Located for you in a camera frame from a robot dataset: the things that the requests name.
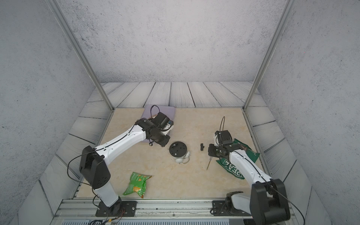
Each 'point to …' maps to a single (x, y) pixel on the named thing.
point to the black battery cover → (202, 146)
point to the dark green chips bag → (225, 163)
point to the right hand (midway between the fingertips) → (210, 150)
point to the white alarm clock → (178, 150)
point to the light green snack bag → (137, 183)
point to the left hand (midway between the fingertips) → (168, 142)
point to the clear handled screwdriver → (210, 158)
